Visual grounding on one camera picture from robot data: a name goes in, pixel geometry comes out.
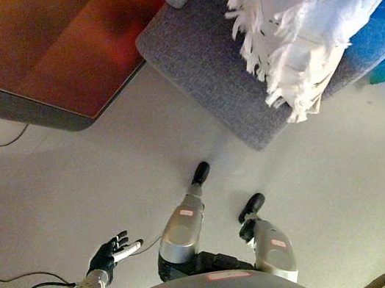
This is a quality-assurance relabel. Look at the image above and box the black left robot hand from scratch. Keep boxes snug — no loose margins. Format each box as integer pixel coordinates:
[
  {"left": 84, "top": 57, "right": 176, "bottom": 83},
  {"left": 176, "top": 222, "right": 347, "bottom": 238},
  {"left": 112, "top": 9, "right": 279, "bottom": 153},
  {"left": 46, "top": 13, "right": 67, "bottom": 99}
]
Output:
[{"left": 81, "top": 228, "right": 148, "bottom": 278}]

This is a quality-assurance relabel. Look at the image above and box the white fringed pillow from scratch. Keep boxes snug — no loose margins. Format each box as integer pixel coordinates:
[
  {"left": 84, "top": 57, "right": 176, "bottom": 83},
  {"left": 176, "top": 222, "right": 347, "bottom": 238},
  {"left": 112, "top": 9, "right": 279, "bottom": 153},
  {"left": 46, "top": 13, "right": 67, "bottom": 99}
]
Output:
[{"left": 223, "top": 0, "right": 385, "bottom": 132}]

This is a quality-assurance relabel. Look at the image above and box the silver left robot leg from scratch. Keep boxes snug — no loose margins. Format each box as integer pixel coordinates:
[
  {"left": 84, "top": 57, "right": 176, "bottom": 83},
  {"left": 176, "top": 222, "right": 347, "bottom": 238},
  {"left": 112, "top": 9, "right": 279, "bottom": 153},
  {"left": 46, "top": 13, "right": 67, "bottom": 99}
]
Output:
[{"left": 144, "top": 181, "right": 217, "bottom": 283}]

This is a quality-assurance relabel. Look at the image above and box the silver robot leg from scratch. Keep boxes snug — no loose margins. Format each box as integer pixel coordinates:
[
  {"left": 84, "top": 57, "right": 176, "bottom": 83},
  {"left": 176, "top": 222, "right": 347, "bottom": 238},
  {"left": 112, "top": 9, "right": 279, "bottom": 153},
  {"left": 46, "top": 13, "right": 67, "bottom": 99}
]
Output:
[
  {"left": 144, "top": 181, "right": 217, "bottom": 283},
  {"left": 236, "top": 209, "right": 300, "bottom": 288}
]

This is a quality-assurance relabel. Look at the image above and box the black left robot foot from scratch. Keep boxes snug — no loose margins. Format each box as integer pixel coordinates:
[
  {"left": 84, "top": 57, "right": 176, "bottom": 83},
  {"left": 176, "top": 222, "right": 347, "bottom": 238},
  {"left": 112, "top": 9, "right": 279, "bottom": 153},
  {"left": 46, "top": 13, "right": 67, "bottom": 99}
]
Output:
[{"left": 188, "top": 160, "right": 213, "bottom": 186}]

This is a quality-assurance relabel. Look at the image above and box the black robot foot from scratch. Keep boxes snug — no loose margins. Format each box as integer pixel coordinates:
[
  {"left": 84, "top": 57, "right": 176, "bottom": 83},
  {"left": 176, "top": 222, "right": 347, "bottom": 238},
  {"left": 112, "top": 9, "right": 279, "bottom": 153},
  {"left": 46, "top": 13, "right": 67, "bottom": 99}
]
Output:
[
  {"left": 188, "top": 160, "right": 213, "bottom": 186},
  {"left": 234, "top": 192, "right": 269, "bottom": 224}
]

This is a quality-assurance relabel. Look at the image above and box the black right robot foot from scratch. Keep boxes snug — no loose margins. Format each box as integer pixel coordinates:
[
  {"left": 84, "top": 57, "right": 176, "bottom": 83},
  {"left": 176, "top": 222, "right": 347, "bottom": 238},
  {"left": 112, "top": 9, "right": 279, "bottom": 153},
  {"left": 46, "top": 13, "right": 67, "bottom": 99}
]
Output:
[{"left": 234, "top": 192, "right": 269, "bottom": 224}]

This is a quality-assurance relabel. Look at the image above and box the silver right robot leg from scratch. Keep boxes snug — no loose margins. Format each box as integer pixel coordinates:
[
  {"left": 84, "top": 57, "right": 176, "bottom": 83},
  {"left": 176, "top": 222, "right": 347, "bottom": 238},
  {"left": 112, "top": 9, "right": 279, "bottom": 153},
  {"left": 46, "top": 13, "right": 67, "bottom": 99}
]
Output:
[{"left": 236, "top": 209, "right": 300, "bottom": 288}]

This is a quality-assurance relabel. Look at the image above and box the grey fabric armchair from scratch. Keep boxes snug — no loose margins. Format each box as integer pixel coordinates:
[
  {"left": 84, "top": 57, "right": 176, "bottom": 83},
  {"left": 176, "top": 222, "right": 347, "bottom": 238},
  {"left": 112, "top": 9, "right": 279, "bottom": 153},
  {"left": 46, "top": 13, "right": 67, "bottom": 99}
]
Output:
[{"left": 128, "top": 0, "right": 385, "bottom": 170}]

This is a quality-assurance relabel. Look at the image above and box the brown wooden desk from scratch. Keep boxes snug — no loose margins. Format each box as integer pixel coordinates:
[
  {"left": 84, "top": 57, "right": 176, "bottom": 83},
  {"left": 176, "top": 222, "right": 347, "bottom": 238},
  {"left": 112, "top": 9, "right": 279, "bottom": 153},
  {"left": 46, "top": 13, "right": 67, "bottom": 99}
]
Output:
[{"left": 0, "top": 0, "right": 187, "bottom": 145}]

